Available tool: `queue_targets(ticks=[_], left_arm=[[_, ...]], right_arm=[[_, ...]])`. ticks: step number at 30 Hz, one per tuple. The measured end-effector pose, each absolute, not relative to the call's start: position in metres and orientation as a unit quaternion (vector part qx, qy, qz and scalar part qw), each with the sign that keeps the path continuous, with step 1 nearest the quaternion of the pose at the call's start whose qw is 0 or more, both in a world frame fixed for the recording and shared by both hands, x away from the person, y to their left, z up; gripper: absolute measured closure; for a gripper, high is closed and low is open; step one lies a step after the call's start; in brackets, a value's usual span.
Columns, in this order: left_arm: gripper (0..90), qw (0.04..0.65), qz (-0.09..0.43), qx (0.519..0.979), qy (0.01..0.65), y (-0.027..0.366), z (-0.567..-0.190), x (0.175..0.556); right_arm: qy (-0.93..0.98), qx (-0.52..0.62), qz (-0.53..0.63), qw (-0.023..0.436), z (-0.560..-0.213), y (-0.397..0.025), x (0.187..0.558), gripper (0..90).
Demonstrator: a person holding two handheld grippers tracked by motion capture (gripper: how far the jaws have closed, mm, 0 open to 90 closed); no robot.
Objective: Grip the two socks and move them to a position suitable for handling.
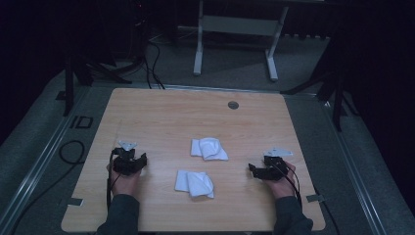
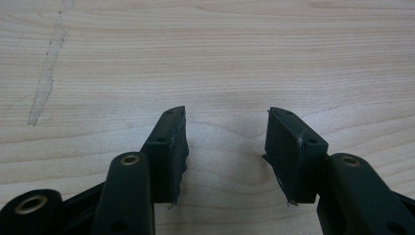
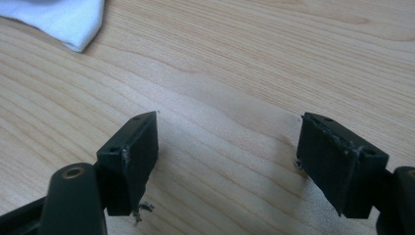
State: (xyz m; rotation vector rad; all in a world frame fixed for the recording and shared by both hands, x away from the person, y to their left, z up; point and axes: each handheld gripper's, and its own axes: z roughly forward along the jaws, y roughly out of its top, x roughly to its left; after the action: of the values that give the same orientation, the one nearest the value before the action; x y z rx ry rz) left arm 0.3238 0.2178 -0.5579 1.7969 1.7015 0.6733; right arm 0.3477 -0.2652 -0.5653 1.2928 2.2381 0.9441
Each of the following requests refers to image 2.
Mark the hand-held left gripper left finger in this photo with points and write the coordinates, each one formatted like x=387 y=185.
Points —
x=166 y=156

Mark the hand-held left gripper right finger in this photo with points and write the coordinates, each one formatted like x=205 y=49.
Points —
x=293 y=156

